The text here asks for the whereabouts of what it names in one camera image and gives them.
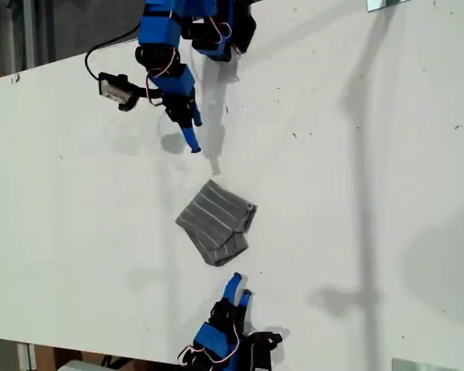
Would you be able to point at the grey striped square towel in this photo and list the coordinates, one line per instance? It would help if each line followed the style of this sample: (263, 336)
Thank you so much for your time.
(212, 220)

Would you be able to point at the white box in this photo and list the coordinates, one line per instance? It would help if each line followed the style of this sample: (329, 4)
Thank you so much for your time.
(77, 366)

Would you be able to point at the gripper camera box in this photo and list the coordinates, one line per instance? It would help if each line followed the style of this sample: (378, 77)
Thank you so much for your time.
(261, 351)
(114, 89)

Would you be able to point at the camera black stalk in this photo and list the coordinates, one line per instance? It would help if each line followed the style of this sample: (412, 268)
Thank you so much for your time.
(147, 92)

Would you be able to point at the grey metal post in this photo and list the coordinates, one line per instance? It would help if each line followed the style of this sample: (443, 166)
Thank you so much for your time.
(29, 35)

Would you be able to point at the white table leg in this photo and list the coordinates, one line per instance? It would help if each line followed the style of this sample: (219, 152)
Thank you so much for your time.
(26, 357)

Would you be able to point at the brown cardboard box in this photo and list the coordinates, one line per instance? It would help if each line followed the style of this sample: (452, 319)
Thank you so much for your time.
(46, 355)

